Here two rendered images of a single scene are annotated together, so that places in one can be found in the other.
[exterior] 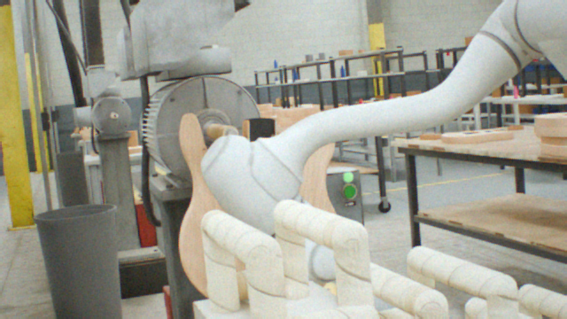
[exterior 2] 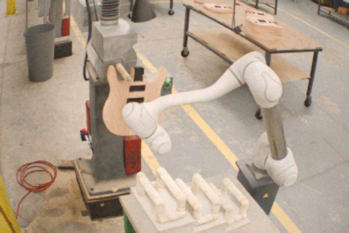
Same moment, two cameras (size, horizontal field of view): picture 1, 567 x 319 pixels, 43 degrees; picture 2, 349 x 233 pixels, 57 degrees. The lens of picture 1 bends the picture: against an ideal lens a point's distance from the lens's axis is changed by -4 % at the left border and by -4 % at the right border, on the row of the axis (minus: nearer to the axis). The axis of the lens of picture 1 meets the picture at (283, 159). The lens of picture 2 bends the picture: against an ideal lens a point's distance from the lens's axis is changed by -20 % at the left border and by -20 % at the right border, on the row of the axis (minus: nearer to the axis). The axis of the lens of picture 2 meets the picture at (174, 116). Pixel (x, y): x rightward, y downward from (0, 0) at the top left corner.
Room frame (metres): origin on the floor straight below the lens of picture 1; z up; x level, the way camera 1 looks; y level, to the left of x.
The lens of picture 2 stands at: (-0.31, 0.17, 2.11)
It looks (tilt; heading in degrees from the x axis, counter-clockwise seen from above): 31 degrees down; 350
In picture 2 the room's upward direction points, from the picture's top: 5 degrees clockwise
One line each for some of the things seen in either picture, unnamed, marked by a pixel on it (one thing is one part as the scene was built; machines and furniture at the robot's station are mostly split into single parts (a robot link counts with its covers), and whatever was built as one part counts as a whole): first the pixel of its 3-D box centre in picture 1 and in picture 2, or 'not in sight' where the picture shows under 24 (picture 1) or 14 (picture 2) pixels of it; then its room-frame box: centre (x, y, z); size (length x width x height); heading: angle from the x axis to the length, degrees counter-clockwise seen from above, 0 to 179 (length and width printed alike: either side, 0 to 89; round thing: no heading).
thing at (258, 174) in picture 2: not in sight; (262, 164); (1.39, -0.71, 0.73); 0.22 x 0.18 x 0.06; 8
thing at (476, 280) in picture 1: (457, 273); (206, 189); (0.78, -0.18, 1.12); 0.20 x 0.03 x 0.03; 19
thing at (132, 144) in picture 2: not in sight; (128, 144); (1.98, 0.07, 0.49); 0.25 x 0.12 x 0.37; 16
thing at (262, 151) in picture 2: not in sight; (268, 148); (1.36, -0.71, 0.87); 0.18 x 0.16 x 0.22; 9
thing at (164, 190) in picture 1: (198, 181); (105, 69); (1.93, 0.23, 1.11); 0.36 x 0.24 x 0.04; 16
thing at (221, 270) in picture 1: (220, 267); (140, 184); (0.78, 0.08, 1.15); 0.03 x 0.03 x 0.09
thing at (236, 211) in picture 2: not in sight; (222, 210); (0.82, -0.28, 0.94); 0.27 x 0.15 x 0.01; 20
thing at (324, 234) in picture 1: (315, 224); (171, 184); (0.73, -0.03, 1.20); 0.20 x 0.03 x 0.03; 19
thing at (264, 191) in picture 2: not in sight; (250, 208); (1.37, -0.71, 0.35); 0.28 x 0.28 x 0.70; 8
